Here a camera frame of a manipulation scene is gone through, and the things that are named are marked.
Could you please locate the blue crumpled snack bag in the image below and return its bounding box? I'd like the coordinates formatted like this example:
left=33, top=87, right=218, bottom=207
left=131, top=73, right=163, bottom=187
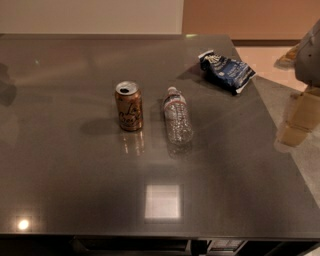
left=198, top=50, right=256, bottom=95

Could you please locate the clear plastic water bottle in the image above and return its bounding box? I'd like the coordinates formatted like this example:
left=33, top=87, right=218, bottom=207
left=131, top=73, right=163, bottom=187
left=163, top=86, right=193, bottom=145

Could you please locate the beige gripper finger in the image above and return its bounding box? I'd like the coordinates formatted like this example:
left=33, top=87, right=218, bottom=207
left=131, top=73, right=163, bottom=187
left=275, top=44, right=299, bottom=69
left=277, top=87, right=320, bottom=147

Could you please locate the drawer unit under table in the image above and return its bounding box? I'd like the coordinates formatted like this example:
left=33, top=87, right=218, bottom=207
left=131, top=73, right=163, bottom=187
left=72, top=237, right=246, bottom=256

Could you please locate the orange LaCroix soda can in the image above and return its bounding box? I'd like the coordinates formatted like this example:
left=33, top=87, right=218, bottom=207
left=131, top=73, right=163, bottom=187
left=115, top=81, right=143, bottom=131

